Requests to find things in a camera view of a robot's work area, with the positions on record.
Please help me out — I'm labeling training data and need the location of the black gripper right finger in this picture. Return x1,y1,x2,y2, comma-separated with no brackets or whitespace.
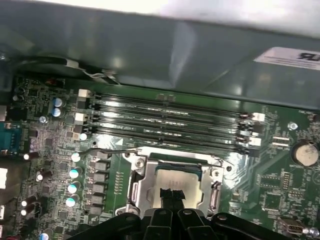
172,189,295,240

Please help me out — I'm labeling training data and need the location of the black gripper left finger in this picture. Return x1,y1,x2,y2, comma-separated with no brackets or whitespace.
83,187,174,240

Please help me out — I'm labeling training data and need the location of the silver CPU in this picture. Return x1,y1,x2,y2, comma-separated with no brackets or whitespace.
153,166,204,209

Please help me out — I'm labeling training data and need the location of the silver metal socket cover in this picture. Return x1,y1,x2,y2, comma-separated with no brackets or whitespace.
126,149,225,217

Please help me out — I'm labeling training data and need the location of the thin wire locking lever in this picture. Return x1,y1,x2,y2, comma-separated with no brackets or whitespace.
210,150,225,167

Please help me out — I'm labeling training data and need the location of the CPU socket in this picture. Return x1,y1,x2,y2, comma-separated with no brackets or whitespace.
121,147,227,218

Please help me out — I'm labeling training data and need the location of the green motherboard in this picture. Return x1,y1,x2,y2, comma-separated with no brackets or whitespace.
0,74,320,240

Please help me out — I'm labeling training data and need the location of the RAM slot with black latches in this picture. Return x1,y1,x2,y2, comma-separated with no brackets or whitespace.
73,124,260,158
76,99,264,134

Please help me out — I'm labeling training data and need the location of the silver internal USB port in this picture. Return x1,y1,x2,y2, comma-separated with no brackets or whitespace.
278,216,305,238

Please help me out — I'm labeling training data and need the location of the RAM slot with white latches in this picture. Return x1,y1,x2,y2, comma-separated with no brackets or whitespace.
78,89,265,123
74,112,261,148

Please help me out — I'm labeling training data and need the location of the silver coin cell battery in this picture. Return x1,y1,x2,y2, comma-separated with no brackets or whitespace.
290,139,320,168

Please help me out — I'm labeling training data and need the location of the blue rear port connector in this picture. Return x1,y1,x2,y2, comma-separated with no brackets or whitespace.
0,121,24,156

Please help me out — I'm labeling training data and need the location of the black open PC case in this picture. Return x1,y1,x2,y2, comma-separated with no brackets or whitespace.
0,0,320,112

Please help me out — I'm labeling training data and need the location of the white case label sticker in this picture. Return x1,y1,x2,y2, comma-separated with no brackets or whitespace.
253,46,320,70

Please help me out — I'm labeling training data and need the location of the black taped wire bundle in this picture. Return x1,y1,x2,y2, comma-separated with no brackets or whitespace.
14,55,120,85

